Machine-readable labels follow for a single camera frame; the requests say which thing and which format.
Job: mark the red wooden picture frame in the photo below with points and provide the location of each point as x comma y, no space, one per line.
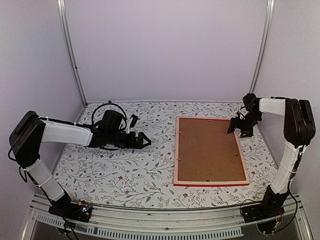
180,150

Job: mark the left aluminium corner post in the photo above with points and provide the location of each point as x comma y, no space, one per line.
61,5

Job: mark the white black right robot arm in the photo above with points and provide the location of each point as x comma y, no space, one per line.
298,129

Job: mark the right aluminium corner post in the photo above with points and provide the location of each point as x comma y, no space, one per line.
267,25

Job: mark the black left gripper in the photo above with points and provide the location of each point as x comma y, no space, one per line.
133,144

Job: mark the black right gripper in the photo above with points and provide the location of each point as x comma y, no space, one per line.
248,132

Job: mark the floral patterned table mat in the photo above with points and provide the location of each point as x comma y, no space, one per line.
144,178

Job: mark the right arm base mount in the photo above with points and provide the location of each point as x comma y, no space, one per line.
270,206

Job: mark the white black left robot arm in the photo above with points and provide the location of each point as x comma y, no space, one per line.
112,132

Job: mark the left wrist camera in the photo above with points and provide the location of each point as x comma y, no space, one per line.
131,123

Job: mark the brown backing board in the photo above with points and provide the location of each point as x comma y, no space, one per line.
210,150

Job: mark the aluminium front rail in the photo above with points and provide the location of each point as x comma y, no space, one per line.
123,223

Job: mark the aluminium corner post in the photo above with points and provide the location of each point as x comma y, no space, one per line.
267,25
61,5

